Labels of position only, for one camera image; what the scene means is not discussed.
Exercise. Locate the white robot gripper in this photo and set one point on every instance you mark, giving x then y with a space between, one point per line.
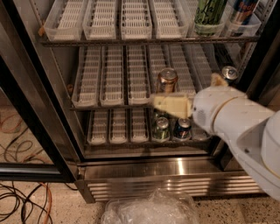
210 108

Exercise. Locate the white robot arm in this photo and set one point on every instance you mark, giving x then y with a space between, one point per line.
250 130

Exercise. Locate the gold copper can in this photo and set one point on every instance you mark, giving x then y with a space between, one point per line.
166 80

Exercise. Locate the blue redbull can middle shelf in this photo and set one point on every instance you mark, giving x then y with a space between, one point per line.
229 74

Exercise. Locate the blue can bottom shelf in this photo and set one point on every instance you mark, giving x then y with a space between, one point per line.
182 129

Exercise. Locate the green can rear bottom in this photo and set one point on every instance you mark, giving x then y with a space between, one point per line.
158 113

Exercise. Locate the green can front bottom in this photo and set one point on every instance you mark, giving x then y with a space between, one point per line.
161 130

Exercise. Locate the green tall can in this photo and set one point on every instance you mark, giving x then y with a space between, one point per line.
208 16

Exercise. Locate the stainless steel fridge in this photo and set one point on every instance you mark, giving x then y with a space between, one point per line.
46 75

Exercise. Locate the glass fridge door left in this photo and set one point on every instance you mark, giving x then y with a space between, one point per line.
58 171

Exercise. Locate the clear tray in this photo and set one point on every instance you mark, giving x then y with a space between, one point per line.
136 19
169 19
86 87
139 132
97 130
118 126
138 78
64 21
112 76
100 19

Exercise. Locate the clear plastic bag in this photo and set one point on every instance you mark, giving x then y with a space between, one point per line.
160 207

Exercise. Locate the top wire shelf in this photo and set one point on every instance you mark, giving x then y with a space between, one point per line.
144 42

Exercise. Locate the wire shelf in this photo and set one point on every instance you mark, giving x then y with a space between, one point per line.
147 144
98 106
144 42

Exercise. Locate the bottom wire shelf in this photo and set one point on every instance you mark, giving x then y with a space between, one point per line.
147 144

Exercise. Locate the middle wire shelf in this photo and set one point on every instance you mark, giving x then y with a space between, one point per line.
98 106

